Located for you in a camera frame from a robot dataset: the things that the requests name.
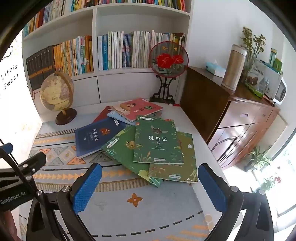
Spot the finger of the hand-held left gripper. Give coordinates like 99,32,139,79
17,152,47,180
0,138,23,176

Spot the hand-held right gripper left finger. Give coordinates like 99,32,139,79
25,163,102,241

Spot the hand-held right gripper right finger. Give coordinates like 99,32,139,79
198,163,281,241

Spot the olive book with red butterfly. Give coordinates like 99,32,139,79
148,131,199,183

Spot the pink book with robed figure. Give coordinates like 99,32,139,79
111,98,164,122

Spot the row of black and yellow books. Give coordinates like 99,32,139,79
25,35,94,92

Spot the row of colourful books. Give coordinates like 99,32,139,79
23,0,70,38
70,0,186,12

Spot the row of white and blue books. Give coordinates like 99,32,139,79
97,31,186,71

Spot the patterned table mat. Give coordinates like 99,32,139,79
18,125,243,241

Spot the navy blue book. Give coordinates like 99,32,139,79
75,118,130,159

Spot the green book with frog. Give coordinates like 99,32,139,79
101,125,163,188

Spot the green potted plant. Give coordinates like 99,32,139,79
244,146,272,173

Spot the red flowering plant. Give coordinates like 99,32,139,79
261,176,282,193

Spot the beige globe on wooden stand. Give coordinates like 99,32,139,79
39,71,78,126

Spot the green book with beetle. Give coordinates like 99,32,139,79
133,115,184,165

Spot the light blue book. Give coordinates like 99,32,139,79
107,111,137,127

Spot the brown wooden cabinet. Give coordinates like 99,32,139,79
179,66,289,171

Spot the white appliance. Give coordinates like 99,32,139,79
272,75,288,105

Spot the pale blue tissue box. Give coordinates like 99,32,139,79
205,61,226,78

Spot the round embroidered fan on stand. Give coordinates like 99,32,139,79
148,41,189,106

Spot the green box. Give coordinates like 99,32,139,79
269,48,283,70

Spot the bunch of dried flowers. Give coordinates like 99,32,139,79
239,26,266,77

